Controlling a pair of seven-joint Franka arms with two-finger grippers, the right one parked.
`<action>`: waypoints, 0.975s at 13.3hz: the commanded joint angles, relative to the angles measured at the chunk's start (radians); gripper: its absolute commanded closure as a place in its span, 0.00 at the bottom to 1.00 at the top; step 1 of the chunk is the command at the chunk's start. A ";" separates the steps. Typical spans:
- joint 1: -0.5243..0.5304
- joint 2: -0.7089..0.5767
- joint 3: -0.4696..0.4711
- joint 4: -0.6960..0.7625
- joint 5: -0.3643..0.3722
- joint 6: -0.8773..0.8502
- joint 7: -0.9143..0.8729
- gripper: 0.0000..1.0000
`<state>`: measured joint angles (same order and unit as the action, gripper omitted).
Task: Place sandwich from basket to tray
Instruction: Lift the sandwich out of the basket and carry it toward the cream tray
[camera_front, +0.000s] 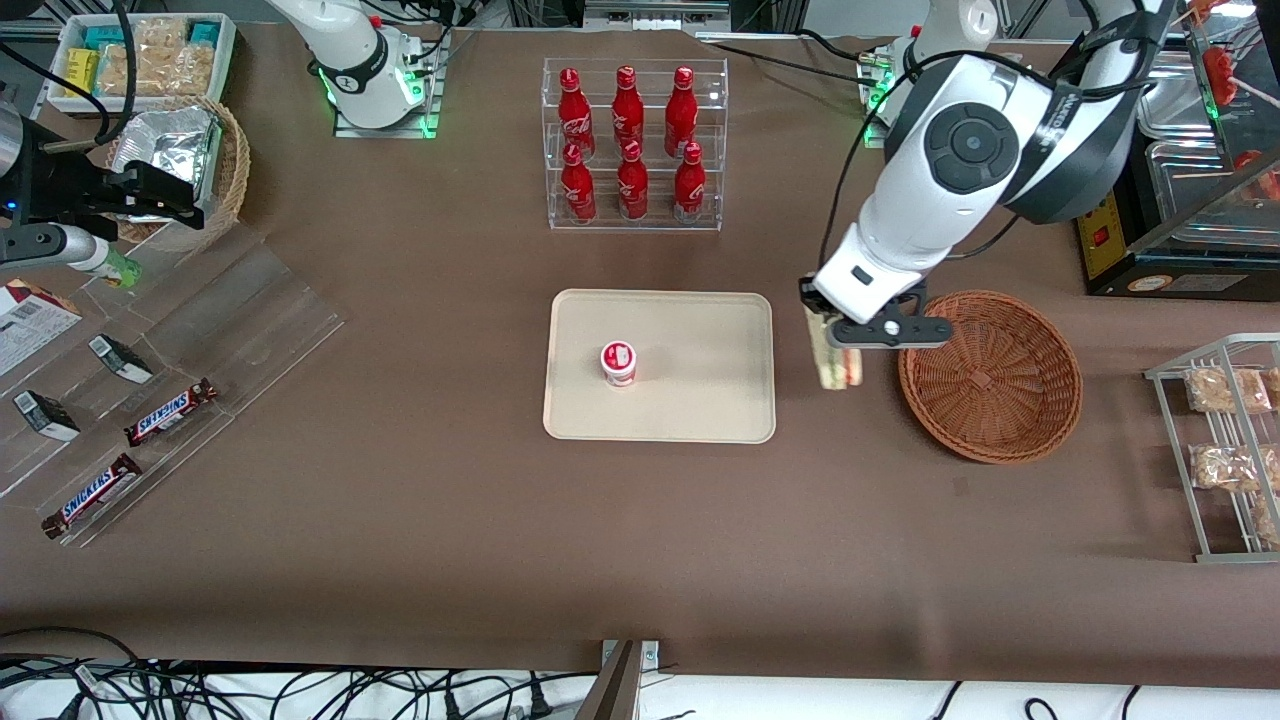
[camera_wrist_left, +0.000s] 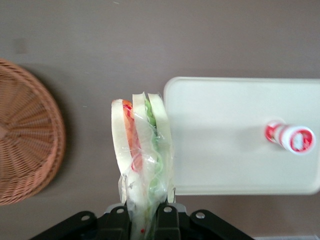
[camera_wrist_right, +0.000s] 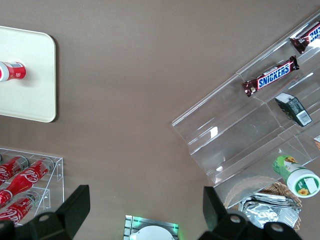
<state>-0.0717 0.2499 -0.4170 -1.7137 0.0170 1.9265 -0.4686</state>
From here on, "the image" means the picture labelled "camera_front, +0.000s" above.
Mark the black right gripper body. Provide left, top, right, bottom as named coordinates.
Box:
left=0, top=140, right=101, bottom=229

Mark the triangle sandwich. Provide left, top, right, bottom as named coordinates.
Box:
left=805, top=300, right=867, bottom=391

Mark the light tan wicker basket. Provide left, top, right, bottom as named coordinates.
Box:
left=103, top=95, right=252, bottom=253

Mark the cream plastic tray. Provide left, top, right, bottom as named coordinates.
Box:
left=542, top=289, right=777, bottom=444

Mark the brown round wicker basket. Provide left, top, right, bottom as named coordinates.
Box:
left=897, top=289, right=1084, bottom=465

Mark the silver foil bag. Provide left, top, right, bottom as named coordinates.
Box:
left=118, top=105, right=223, bottom=223

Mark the clear bag of crackers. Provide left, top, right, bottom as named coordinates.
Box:
left=150, top=45, right=216, bottom=96
left=130, top=18, right=191, bottom=51
left=100, top=45, right=151, bottom=96

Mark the red white printed carton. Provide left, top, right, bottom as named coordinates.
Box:
left=0, top=279, right=84, bottom=378

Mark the white plastic snack bin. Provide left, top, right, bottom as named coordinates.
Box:
left=47, top=12, right=238, bottom=113

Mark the clear acrylic tiered display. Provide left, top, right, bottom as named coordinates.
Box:
left=0, top=222, right=348, bottom=549

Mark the red cola bottle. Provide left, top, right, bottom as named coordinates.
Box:
left=664, top=66, right=699, bottom=159
left=557, top=67, right=597, bottom=163
left=673, top=142, right=708, bottom=223
left=616, top=140, right=650, bottom=221
left=559, top=142, right=598, bottom=223
left=611, top=65, right=646, bottom=151

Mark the small black white box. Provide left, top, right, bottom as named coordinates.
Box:
left=12, top=390, right=81, bottom=442
left=88, top=334, right=155, bottom=385

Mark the clear acrylic bottle rack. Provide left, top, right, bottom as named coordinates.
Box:
left=542, top=57, right=730, bottom=233

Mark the red white lidded cup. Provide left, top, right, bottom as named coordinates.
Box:
left=600, top=340, right=639, bottom=389

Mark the snickers chocolate bar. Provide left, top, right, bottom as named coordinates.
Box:
left=123, top=378, right=219, bottom=448
left=41, top=453, right=143, bottom=541

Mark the black food warmer appliance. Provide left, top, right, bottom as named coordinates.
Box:
left=1075, top=0, right=1280, bottom=301

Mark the brown table cover sheet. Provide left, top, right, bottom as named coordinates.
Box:
left=0, top=20, right=1280, bottom=691

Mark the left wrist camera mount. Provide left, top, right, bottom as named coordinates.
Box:
left=828, top=292, right=953, bottom=351

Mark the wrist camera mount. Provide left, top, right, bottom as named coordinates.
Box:
left=0, top=225, right=113, bottom=273
left=828, top=292, right=953, bottom=351

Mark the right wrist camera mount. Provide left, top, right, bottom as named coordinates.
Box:
left=0, top=225, right=113, bottom=273

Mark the aluminium frame rail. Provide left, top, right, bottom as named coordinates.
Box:
left=508, top=0, right=806, bottom=36

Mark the metal mount bracket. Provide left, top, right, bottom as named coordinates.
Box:
left=575, top=640, right=661, bottom=720

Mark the grey metal wire rack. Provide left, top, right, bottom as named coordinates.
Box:
left=1144, top=333, right=1280, bottom=564

